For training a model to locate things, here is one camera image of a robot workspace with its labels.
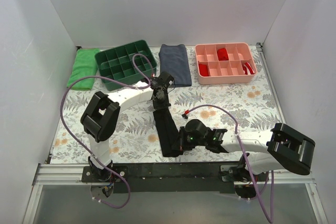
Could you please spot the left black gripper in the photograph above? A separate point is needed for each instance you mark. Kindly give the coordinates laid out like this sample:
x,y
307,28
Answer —
x,y
160,104

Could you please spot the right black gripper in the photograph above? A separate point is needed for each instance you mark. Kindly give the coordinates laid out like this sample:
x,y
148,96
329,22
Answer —
x,y
181,137

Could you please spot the black underwear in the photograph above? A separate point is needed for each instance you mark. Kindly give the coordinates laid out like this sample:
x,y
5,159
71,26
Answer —
x,y
167,132

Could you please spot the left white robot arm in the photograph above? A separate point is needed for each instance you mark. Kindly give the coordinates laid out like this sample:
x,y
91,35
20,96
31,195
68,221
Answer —
x,y
100,118

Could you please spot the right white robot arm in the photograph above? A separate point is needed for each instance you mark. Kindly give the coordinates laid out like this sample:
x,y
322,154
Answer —
x,y
280,148

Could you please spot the rolled red underwear left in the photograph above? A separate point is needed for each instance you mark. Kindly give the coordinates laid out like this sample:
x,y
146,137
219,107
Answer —
x,y
203,70

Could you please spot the rolled red underwear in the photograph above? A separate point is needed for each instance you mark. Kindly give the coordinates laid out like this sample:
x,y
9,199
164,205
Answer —
x,y
222,54
203,70

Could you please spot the rolled red underwear top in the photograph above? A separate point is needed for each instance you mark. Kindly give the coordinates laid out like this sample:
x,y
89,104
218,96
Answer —
x,y
222,54

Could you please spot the red white striped underwear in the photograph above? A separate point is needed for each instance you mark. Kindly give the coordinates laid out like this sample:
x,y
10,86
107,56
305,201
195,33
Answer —
x,y
247,68

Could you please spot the folded grey-blue towel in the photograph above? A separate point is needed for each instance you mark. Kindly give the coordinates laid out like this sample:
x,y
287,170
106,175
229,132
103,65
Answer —
x,y
174,60

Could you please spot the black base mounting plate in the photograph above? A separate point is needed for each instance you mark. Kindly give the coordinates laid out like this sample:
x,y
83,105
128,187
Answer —
x,y
184,177

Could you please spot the green divided organizer tray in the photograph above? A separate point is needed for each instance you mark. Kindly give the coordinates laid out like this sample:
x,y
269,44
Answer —
x,y
117,63

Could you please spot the floral patterned table mat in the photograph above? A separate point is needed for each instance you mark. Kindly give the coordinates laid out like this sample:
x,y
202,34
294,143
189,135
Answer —
x,y
251,106

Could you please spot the pink divided organizer tray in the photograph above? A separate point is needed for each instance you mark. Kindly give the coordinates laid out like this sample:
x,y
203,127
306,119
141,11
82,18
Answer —
x,y
224,72

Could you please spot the folded green towel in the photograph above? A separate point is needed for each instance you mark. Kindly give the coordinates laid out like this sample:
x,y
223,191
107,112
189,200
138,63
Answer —
x,y
84,65

